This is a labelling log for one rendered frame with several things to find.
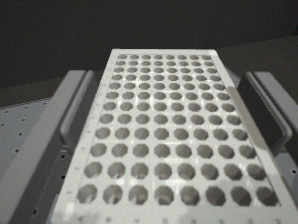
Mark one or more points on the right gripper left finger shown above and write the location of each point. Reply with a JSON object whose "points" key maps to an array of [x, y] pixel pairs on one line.
{"points": [[58, 128]]}

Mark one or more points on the light grey rectangular plate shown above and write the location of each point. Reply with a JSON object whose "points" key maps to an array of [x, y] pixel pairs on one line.
{"points": [[17, 121]]}

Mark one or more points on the white well plate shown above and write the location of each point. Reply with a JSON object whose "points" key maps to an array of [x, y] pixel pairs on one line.
{"points": [[160, 119]]}

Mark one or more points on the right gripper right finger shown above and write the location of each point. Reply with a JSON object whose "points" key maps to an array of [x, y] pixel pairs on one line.
{"points": [[274, 112]]}

